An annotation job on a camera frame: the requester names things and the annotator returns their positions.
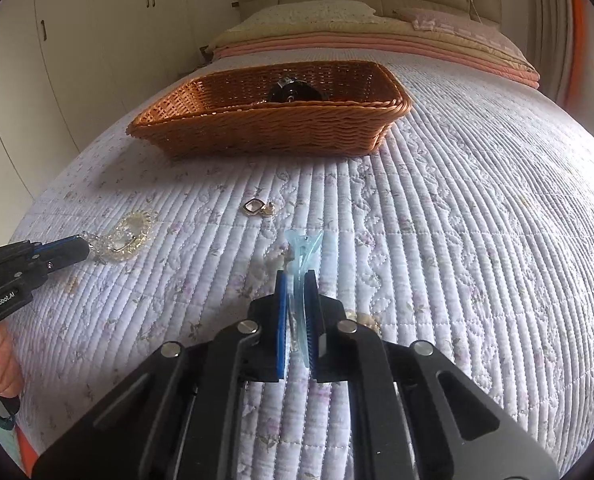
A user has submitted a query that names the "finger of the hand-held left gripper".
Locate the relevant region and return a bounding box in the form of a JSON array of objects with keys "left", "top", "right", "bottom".
[
  {"left": 31, "top": 236, "right": 86, "bottom": 256},
  {"left": 44, "top": 242, "right": 92, "bottom": 273}
]

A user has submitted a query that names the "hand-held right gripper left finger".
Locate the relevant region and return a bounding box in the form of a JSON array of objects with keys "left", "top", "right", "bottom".
[{"left": 32, "top": 269, "right": 290, "bottom": 480}]

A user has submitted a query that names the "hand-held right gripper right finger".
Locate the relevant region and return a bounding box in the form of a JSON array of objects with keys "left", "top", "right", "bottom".
[{"left": 302, "top": 269, "right": 561, "bottom": 480}]

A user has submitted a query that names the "pale yellow spiral wristband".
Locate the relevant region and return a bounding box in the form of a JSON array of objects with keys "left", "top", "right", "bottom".
[{"left": 84, "top": 210, "right": 154, "bottom": 264}]

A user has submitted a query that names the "light blue hair clip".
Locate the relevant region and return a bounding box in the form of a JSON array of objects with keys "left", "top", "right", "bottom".
[{"left": 283, "top": 229, "right": 324, "bottom": 372}]

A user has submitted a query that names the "brown wicker basket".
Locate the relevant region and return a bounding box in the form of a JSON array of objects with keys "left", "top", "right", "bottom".
[{"left": 127, "top": 60, "right": 413, "bottom": 159}]

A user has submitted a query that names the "black smartwatch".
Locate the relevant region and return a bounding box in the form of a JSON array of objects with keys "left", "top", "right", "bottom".
[{"left": 267, "top": 77, "right": 329, "bottom": 104}]

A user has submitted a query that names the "person's left hand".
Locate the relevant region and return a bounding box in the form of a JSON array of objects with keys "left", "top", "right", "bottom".
[{"left": 0, "top": 324, "right": 24, "bottom": 402}]

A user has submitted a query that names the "small gold trinket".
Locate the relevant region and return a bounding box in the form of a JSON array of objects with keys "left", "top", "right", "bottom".
[{"left": 354, "top": 311, "right": 382, "bottom": 333}]

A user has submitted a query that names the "cream wardrobe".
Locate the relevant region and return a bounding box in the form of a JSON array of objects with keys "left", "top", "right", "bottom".
[{"left": 0, "top": 0, "right": 239, "bottom": 202}]

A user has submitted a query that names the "folded coral blanket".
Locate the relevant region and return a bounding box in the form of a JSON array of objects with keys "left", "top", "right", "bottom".
[{"left": 212, "top": 34, "right": 542, "bottom": 89}]

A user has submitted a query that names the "folded yellow blanket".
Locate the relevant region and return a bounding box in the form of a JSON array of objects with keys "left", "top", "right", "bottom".
[{"left": 207, "top": 14, "right": 534, "bottom": 74}]

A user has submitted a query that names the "white floral pillow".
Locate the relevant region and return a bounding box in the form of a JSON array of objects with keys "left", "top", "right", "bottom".
[{"left": 227, "top": 1, "right": 378, "bottom": 34}]

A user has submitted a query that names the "pink pillow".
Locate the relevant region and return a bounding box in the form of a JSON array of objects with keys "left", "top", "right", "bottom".
[{"left": 394, "top": 7, "right": 504, "bottom": 32}]

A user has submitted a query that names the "grey and orange curtain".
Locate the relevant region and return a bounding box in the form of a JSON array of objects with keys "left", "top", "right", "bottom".
[{"left": 531, "top": 0, "right": 594, "bottom": 107}]

